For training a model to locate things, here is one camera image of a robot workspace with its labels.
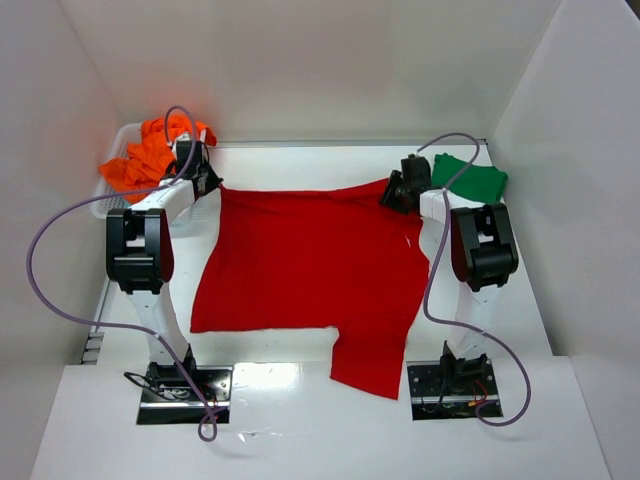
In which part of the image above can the red t shirt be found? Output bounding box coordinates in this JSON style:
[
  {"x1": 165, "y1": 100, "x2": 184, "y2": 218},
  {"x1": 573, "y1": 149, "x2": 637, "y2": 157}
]
[{"x1": 190, "y1": 180, "x2": 429, "y2": 399}]

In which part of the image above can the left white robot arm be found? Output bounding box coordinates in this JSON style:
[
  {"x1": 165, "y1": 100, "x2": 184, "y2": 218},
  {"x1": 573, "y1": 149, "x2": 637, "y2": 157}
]
[{"x1": 106, "y1": 134, "x2": 221, "y2": 401}]

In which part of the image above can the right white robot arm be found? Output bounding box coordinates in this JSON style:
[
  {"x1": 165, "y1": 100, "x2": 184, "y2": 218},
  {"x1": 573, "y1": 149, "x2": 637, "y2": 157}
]
[{"x1": 380, "y1": 154, "x2": 519, "y2": 387}]

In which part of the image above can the orange t shirt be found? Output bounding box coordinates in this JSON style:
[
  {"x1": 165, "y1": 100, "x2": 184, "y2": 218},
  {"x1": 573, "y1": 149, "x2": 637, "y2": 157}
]
[{"x1": 99, "y1": 114, "x2": 217, "y2": 205}]

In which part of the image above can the folded green t shirt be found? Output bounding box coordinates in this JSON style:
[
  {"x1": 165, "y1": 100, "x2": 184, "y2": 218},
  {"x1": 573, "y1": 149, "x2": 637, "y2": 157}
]
[{"x1": 432, "y1": 153, "x2": 508, "y2": 204}]

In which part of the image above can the white plastic basket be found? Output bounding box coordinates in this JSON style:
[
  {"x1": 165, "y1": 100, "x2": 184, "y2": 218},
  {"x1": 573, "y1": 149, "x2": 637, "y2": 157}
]
[{"x1": 90, "y1": 122, "x2": 209, "y2": 226}]

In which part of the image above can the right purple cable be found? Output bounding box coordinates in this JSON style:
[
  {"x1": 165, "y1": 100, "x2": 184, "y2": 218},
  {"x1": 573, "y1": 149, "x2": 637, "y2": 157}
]
[{"x1": 417, "y1": 132, "x2": 533, "y2": 427}]

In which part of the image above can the purple cable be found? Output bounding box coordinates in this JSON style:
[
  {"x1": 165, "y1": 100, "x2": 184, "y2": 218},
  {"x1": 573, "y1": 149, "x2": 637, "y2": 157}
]
[
  {"x1": 26, "y1": 104, "x2": 221, "y2": 442},
  {"x1": 417, "y1": 132, "x2": 533, "y2": 427}
]

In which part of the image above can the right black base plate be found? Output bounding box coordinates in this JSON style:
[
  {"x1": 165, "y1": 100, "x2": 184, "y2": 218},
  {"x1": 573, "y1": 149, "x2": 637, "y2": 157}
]
[{"x1": 406, "y1": 361, "x2": 503, "y2": 421}]

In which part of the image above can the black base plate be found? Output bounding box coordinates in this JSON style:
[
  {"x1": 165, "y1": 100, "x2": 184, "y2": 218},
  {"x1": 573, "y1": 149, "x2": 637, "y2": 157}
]
[
  {"x1": 125, "y1": 363, "x2": 233, "y2": 426},
  {"x1": 406, "y1": 361, "x2": 503, "y2": 421}
]

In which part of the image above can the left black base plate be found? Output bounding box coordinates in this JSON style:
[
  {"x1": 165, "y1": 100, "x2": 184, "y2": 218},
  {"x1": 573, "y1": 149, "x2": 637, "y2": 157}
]
[{"x1": 125, "y1": 363, "x2": 233, "y2": 426}]

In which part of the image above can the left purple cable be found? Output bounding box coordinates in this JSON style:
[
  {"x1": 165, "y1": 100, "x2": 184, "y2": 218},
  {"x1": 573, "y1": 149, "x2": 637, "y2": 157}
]
[{"x1": 26, "y1": 104, "x2": 221, "y2": 442}]

